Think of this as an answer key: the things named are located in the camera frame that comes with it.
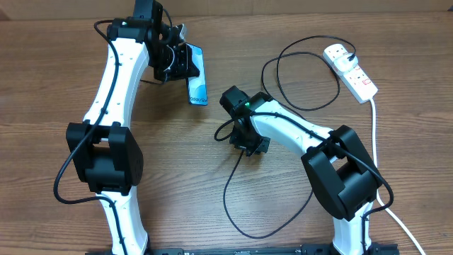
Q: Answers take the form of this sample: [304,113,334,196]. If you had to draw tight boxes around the blue smartphone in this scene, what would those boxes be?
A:
[187,44,208,106]

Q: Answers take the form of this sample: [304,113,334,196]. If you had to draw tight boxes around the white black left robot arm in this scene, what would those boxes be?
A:
[65,0,208,254]

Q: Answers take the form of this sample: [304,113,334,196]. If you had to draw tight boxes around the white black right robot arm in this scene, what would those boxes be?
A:
[219,86,399,254]

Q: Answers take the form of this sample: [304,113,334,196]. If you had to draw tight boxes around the white charger adapter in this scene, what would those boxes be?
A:
[333,53,358,75]

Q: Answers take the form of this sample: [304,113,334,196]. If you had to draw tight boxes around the white power strip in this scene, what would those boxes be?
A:
[323,44,378,103]

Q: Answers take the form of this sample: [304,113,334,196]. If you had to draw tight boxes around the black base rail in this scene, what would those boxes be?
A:
[85,243,400,255]

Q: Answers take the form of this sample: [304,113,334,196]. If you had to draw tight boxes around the white power strip cord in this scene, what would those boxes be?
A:
[369,98,428,255]

